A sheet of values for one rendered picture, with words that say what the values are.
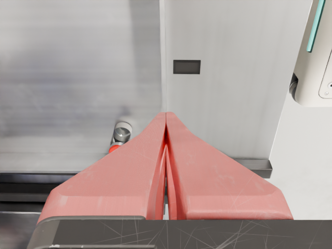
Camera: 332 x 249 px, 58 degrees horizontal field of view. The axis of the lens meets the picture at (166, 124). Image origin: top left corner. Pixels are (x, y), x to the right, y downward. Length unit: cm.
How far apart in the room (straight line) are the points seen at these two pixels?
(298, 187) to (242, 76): 159
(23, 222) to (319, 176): 159
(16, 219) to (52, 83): 28
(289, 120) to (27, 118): 131
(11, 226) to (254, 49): 47
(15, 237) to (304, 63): 96
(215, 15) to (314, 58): 80
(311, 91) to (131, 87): 87
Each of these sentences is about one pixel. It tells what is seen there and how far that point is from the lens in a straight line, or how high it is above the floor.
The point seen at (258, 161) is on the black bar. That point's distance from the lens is 42.
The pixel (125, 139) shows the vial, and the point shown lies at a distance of 35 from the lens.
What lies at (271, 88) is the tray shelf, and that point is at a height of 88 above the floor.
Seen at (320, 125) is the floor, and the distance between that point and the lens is 163.
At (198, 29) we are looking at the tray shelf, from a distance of 32.
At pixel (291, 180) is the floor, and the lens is 184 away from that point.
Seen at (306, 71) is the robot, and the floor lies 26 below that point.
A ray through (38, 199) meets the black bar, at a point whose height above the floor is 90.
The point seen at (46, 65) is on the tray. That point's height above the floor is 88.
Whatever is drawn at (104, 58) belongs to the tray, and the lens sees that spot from 33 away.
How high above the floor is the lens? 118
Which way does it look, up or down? 54 degrees down
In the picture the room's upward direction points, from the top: 178 degrees counter-clockwise
